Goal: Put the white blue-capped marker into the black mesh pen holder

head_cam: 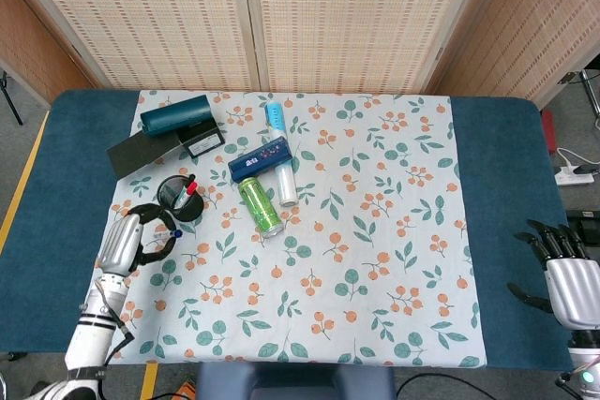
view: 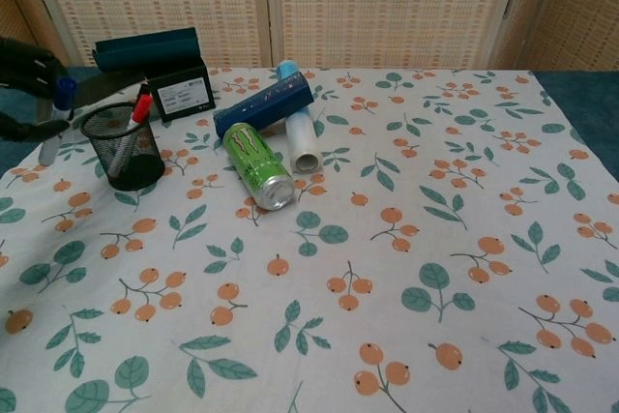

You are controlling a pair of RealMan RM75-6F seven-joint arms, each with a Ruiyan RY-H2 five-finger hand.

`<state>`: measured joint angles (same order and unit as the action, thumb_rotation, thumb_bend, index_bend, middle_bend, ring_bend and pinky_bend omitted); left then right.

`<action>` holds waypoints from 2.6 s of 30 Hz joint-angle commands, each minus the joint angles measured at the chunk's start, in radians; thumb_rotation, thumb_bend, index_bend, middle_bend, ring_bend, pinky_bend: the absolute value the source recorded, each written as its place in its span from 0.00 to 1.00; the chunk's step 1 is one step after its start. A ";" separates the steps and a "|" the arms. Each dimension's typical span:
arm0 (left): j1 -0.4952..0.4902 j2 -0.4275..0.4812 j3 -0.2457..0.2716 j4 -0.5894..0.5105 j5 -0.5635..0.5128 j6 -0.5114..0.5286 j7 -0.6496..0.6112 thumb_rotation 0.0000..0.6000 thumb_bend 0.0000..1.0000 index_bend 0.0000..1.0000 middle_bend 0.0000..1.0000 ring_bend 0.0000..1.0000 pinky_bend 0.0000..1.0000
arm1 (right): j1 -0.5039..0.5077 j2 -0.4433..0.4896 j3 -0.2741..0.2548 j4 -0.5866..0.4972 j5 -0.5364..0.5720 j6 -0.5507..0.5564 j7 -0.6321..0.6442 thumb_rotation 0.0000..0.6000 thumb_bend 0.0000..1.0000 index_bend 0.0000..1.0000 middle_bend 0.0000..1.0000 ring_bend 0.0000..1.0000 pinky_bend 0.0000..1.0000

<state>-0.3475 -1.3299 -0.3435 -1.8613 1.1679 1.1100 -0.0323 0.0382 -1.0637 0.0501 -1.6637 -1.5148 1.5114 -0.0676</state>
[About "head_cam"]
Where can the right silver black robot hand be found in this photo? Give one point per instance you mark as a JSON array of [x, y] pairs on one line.
[[574, 287]]

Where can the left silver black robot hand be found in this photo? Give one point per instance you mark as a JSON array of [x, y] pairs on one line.
[[119, 243]]

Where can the blue cap white marker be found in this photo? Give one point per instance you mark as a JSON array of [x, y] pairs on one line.
[[174, 233]]

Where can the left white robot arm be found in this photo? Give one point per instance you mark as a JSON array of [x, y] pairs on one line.
[[94, 330]]

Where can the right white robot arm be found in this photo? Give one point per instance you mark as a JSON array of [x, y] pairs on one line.
[[585, 353]]

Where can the black mesh pen holder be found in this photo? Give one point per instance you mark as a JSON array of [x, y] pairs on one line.
[[192, 212]]

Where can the red cap marker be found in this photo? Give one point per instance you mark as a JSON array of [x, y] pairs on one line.
[[190, 189]]

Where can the black device on floor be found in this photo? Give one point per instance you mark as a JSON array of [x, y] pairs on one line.
[[583, 219]]

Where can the dark grey flat sheet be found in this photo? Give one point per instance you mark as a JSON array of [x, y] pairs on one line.
[[136, 154]]

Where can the white power strip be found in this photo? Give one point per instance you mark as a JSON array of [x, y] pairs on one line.
[[574, 179]]

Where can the black box with white label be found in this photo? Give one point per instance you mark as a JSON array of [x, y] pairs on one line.
[[204, 143]]

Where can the teal cylindrical case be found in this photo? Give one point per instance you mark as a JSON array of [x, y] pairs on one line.
[[175, 116]]

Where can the green energy drink can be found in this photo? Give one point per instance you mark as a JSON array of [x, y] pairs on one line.
[[260, 208]]

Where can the red object on floor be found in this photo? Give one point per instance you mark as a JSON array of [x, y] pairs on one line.
[[548, 130]]

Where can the navy blue long box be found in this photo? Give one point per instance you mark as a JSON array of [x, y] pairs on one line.
[[258, 158]]

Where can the orange item on floor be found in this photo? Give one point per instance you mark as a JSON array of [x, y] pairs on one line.
[[187, 391]]

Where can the white and blue tube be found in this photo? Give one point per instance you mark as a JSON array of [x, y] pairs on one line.
[[287, 189]]

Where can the black tripod leg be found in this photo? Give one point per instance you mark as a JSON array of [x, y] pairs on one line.
[[11, 100]]

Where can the metal stand with black clamp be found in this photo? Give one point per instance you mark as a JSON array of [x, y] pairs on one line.
[[586, 91]]

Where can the floral print tablecloth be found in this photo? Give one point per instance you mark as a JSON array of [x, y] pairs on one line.
[[375, 231]]

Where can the dark blue robot torso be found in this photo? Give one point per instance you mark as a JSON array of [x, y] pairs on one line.
[[295, 381]]

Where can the woven bamboo folding screen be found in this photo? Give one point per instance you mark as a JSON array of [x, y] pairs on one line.
[[328, 20]]

